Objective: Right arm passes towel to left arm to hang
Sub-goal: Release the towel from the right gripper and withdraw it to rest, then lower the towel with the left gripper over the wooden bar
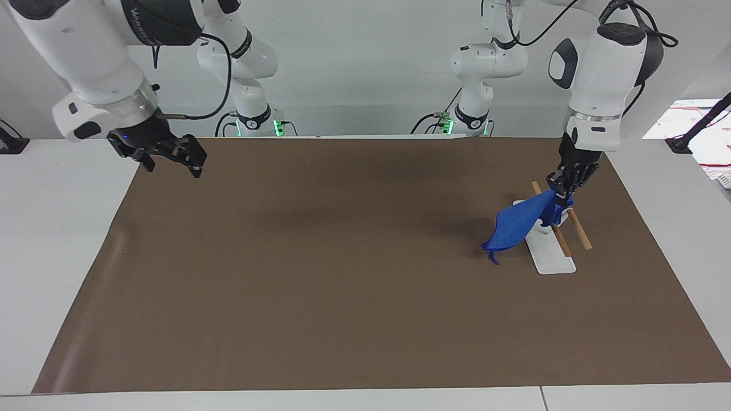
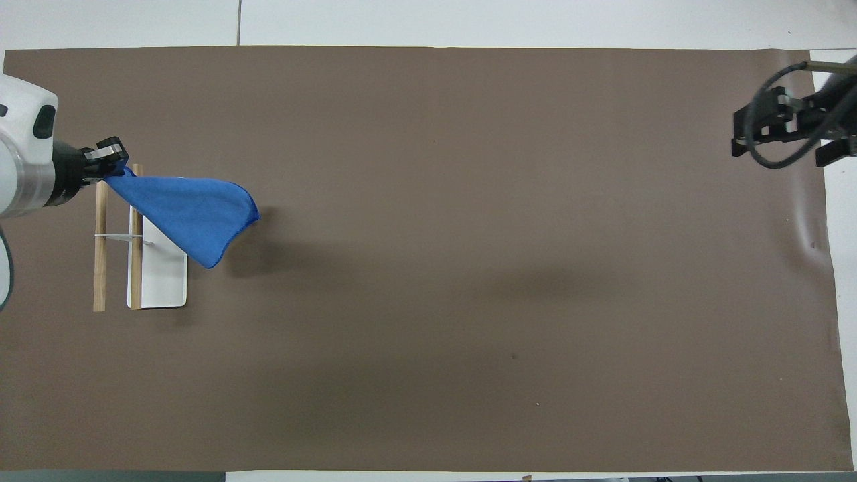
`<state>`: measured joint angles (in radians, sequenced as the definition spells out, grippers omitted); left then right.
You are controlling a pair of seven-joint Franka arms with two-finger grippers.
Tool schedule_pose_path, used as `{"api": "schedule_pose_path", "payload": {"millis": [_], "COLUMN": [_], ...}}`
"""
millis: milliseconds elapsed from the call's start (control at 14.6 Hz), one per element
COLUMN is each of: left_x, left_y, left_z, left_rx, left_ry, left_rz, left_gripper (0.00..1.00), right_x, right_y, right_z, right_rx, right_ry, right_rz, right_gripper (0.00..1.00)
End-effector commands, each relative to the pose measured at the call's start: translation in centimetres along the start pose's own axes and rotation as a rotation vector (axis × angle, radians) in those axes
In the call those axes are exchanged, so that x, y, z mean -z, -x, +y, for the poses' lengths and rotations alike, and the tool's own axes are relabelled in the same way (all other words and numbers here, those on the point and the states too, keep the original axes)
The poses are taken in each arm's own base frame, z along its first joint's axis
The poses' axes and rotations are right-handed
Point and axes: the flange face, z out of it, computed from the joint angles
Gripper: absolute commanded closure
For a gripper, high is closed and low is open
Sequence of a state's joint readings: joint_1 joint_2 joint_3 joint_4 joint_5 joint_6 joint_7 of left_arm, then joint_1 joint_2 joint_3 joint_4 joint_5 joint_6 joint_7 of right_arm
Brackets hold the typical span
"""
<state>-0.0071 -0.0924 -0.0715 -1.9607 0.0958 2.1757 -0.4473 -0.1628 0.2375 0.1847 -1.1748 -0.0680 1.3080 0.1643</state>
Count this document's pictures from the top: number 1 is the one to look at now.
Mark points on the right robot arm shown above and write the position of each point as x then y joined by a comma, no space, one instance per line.
85,63

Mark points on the blue towel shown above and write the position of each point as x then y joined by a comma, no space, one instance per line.
517,225

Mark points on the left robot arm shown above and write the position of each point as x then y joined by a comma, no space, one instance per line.
599,74

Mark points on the black stand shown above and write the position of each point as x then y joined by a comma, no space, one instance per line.
694,132
11,142

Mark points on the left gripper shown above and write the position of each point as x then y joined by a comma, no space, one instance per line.
577,157

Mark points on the white paper with red lines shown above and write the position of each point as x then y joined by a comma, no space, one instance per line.
682,117

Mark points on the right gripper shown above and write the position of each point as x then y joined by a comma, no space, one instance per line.
140,137

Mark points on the white rack with wooden rods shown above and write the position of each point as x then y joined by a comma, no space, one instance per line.
551,257

